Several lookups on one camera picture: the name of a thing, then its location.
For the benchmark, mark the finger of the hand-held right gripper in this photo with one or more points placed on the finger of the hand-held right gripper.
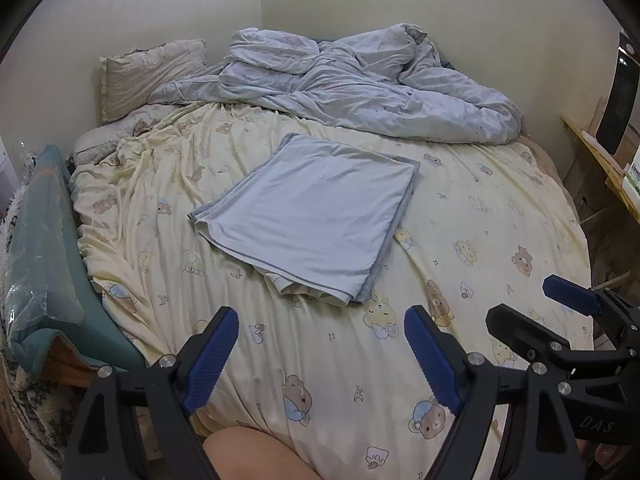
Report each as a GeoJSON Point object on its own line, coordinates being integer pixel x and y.
{"type": "Point", "coordinates": [525, 330]}
{"type": "Point", "coordinates": [570, 292]}

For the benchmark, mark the yellow cartoon print bed sheet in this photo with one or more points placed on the yellow cartoon print bed sheet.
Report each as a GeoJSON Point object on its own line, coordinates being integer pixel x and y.
{"type": "Point", "coordinates": [475, 240]}

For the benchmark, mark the wooden side shelf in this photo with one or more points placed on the wooden side shelf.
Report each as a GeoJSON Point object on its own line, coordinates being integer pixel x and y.
{"type": "Point", "coordinates": [605, 160]}

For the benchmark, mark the white air purifier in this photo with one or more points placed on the white air purifier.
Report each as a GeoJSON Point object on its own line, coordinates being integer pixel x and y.
{"type": "Point", "coordinates": [5, 175]}

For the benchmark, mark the beige pillow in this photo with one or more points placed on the beige pillow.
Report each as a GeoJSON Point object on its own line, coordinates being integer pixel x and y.
{"type": "Point", "coordinates": [150, 75]}

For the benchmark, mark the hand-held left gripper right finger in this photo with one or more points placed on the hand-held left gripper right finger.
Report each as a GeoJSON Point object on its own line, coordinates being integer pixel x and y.
{"type": "Point", "coordinates": [430, 360]}

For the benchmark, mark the light blue knit sweater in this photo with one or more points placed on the light blue knit sweater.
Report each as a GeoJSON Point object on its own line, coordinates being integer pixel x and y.
{"type": "Point", "coordinates": [395, 230]}

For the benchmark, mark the grey crumpled duvet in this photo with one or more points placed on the grey crumpled duvet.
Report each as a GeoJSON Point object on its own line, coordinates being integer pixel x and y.
{"type": "Point", "coordinates": [360, 85]}

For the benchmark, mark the person's right hand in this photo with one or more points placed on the person's right hand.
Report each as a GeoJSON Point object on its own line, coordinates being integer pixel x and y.
{"type": "Point", "coordinates": [600, 457]}

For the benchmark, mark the black monitor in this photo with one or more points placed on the black monitor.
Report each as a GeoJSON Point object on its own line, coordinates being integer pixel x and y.
{"type": "Point", "coordinates": [620, 95]}

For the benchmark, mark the black sleeved white t-shirt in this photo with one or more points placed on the black sleeved white t-shirt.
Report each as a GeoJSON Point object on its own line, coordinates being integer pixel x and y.
{"type": "Point", "coordinates": [310, 205]}

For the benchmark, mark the grey patterned pillow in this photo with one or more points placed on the grey patterned pillow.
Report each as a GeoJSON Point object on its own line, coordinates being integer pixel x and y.
{"type": "Point", "coordinates": [105, 140]}

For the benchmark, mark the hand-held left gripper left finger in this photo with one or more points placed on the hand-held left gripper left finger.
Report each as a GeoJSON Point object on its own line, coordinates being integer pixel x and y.
{"type": "Point", "coordinates": [210, 360]}

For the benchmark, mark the person's bare leg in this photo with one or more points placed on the person's bare leg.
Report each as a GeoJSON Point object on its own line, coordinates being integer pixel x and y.
{"type": "Point", "coordinates": [250, 455]}

